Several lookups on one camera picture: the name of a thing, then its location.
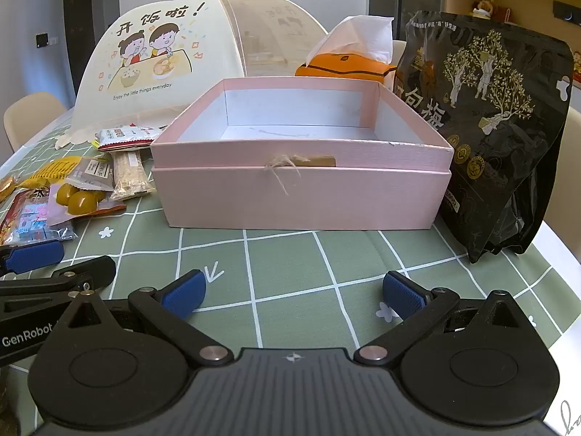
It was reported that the orange tissue pack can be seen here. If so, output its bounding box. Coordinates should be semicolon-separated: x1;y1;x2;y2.
295;15;398;86

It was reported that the black device on shelf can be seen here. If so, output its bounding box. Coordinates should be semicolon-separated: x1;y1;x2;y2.
553;1;581;23

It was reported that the clear oat bar packet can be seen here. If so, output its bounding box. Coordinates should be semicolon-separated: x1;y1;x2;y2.
110;150;153;202

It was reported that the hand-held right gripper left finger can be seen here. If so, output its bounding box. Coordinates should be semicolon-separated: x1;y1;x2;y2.
57;269;234;368

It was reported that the dark door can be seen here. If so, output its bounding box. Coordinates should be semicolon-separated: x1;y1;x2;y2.
62;0;94;110

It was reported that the beige chair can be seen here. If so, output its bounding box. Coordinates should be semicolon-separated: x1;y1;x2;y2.
391;40;408;71
556;106;581;228
4;92;69;153

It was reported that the small figurine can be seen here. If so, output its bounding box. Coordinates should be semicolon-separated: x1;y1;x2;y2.
472;0;499;20

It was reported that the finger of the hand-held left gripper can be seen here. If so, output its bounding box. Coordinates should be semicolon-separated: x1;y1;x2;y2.
0;239;65;276
0;255;117;301

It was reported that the black printed snack bag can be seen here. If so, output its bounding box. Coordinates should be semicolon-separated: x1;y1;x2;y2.
393;9;574;265

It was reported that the red and white snack packet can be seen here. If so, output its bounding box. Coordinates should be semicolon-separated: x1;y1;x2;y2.
94;124;169;152

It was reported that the yellow snack packet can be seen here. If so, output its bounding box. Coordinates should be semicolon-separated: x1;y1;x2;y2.
16;157;94;190

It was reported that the pink gift box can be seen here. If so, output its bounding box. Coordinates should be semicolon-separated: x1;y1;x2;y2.
150;77;455;176

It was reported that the green checked tablecloth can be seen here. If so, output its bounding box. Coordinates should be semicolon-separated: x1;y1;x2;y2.
0;111;581;436

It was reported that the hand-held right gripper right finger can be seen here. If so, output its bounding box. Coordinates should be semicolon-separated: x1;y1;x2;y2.
353;270;539;367

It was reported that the yellow chestnut packet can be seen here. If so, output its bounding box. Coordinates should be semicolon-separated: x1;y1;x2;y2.
48;182;128;227

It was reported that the grey label snack packet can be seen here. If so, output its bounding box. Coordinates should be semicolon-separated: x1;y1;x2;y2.
66;157;115;192

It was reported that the cartoon print mesh food cover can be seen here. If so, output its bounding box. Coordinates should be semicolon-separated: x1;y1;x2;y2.
54;0;330;149

